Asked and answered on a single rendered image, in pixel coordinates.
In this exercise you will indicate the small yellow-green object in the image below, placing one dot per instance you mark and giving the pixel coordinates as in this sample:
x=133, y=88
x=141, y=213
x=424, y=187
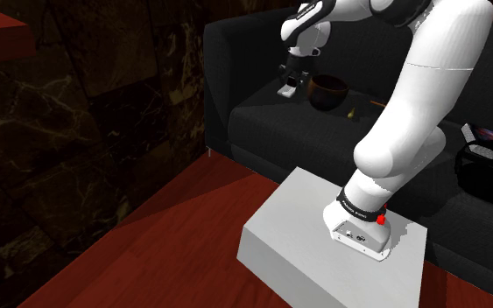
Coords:
x=351, y=113

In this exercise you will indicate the thin brown stick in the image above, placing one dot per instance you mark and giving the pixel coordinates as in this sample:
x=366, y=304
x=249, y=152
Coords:
x=378, y=103

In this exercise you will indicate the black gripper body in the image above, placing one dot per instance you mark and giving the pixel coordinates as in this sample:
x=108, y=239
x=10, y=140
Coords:
x=298, y=63

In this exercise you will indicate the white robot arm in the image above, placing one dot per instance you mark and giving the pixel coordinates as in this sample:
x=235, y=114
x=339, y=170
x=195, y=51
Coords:
x=425, y=85

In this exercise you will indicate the dark brown bowl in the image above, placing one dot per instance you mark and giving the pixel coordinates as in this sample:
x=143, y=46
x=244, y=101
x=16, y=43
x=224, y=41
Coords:
x=326, y=91

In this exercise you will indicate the black sofa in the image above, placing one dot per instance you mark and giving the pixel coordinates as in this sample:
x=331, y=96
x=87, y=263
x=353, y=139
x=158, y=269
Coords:
x=280, y=128

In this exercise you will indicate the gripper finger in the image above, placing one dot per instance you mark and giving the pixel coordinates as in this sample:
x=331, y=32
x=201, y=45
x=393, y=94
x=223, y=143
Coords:
x=304, y=81
x=288, y=87

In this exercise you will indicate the grey robot stand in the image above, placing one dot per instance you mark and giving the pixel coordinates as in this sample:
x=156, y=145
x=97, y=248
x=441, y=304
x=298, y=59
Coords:
x=297, y=239

